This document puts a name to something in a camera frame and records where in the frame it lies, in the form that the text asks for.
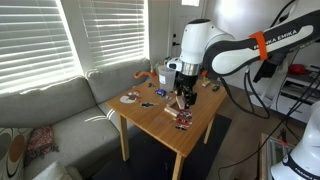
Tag red patterned cloth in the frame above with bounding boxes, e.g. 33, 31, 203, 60
23, 124, 60, 166

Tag orange plush squid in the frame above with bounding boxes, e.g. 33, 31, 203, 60
133, 69, 158, 81

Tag orange arm strap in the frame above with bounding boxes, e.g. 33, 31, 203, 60
249, 30, 269, 62

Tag circle patterned pillow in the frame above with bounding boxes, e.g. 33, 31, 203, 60
0, 127, 34, 180

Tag cream leather sofa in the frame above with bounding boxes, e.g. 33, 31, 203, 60
32, 160, 84, 180

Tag black cat sticker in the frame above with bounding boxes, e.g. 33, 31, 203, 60
140, 101, 158, 109

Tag grey fabric sofa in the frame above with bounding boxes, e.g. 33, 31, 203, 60
0, 58, 153, 180

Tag red round object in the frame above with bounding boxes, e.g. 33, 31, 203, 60
287, 63, 308, 76

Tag black hanging cloth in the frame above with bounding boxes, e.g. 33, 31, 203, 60
252, 53, 285, 84

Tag white pedestal stand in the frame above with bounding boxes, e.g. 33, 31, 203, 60
249, 61, 291, 109

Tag light wooden table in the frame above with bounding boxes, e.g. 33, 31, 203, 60
105, 77, 228, 180

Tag elf sticker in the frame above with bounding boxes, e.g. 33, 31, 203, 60
178, 109, 194, 121

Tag blue toy car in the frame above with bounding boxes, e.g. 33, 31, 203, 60
154, 88, 167, 97

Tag aluminium frame cart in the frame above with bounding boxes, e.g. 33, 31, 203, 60
258, 132, 296, 180

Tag thick black cable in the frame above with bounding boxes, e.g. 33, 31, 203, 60
216, 71, 320, 180

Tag white door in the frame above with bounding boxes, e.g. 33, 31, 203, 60
168, 0, 206, 59

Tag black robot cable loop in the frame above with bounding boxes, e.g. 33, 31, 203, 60
218, 66, 272, 120

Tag dark blue rug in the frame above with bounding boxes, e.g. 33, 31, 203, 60
90, 113, 233, 180

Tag white shelf unit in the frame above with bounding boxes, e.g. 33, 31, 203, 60
269, 64, 320, 124

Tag translucent plastic cup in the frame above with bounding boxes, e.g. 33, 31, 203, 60
157, 64, 177, 93

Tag small red candy packet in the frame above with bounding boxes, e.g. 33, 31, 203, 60
174, 117, 193, 132

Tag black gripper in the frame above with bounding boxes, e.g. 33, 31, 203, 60
175, 72, 199, 110

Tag white window blinds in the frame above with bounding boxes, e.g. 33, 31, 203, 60
78, 0, 150, 69
0, 0, 83, 95

